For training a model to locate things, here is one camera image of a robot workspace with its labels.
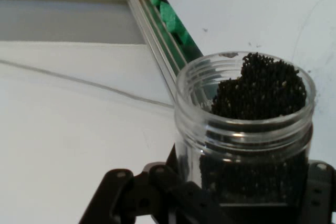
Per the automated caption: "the clear jar with black seeds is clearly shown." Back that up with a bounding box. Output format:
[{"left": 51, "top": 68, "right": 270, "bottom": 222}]
[{"left": 174, "top": 50, "right": 316, "bottom": 205}]

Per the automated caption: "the aluminium wall rail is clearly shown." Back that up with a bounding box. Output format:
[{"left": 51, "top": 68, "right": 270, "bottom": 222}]
[{"left": 0, "top": 0, "right": 190, "bottom": 102}]

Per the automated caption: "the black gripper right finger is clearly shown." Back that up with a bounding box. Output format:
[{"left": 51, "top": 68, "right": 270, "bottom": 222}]
[{"left": 297, "top": 159, "right": 336, "bottom": 224}]

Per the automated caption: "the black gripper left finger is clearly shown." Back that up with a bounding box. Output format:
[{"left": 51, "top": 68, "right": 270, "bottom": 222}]
[{"left": 78, "top": 163, "right": 224, "bottom": 224}]

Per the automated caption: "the green foam puzzle tile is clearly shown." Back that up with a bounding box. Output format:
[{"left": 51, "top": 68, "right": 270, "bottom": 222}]
[{"left": 145, "top": 0, "right": 204, "bottom": 60}]

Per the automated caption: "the white wall cable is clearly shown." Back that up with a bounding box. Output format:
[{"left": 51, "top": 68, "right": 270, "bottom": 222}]
[{"left": 0, "top": 58, "right": 175, "bottom": 110}]

